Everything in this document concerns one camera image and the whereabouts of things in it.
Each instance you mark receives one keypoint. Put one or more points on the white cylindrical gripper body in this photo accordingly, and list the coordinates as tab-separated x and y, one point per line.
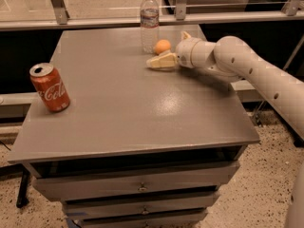
186	53

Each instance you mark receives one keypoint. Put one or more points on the orange fruit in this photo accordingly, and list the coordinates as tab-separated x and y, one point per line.
162	46

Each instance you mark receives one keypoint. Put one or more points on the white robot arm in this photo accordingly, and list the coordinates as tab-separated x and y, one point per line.
267	192

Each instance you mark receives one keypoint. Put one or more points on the clear plastic water bottle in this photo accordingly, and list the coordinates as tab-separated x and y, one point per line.
149	21

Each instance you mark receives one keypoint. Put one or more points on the grey drawer cabinet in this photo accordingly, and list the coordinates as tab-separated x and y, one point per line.
124	116

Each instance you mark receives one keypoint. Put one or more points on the red Coca-Cola can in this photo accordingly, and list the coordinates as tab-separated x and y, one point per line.
50	87

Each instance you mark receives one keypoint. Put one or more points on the top grey drawer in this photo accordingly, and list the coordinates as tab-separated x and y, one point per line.
138	182

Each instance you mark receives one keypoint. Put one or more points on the grey drawer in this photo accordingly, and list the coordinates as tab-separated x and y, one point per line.
147	221
144	204
138	182

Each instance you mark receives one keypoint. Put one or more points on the middle grey drawer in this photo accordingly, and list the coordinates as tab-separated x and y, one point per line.
144	204

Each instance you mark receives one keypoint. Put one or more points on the bottom grey drawer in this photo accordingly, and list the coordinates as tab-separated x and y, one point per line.
147	221

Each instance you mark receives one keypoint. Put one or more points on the black stand leg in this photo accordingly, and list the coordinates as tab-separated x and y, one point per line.
22	195

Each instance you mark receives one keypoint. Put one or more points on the metal railing frame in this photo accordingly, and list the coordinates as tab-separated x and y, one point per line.
82	14

